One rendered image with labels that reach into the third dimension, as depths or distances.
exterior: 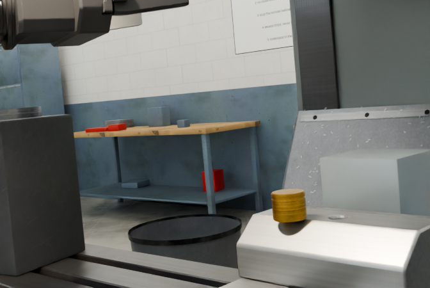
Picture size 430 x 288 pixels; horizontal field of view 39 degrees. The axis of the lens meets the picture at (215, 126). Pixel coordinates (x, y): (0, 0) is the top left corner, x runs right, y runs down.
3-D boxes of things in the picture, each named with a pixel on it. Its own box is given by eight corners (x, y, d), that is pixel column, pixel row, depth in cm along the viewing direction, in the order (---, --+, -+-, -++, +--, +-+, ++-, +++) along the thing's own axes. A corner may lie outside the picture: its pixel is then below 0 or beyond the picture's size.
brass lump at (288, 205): (293, 223, 39) (290, 195, 38) (266, 221, 40) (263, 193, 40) (313, 216, 40) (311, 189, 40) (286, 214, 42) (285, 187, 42)
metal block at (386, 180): (403, 251, 39) (397, 159, 39) (325, 241, 44) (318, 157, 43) (439, 233, 43) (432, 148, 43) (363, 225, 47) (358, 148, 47)
